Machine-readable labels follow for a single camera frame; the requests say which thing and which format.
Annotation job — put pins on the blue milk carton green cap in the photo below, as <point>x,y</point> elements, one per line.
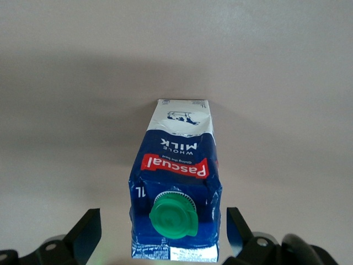
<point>176,165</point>

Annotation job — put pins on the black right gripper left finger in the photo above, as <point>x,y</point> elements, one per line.
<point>80,240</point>

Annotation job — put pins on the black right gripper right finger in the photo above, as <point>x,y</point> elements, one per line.
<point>248,248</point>

